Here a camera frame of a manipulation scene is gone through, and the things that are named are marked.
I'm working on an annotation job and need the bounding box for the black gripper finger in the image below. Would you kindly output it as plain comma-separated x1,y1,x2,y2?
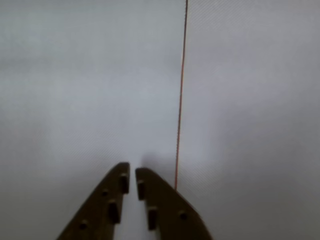
135,166,215,240
56,161,131,240

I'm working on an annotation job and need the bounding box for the dark grey foam mat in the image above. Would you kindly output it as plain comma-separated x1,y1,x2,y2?
0,0,188,240
174,0,320,240

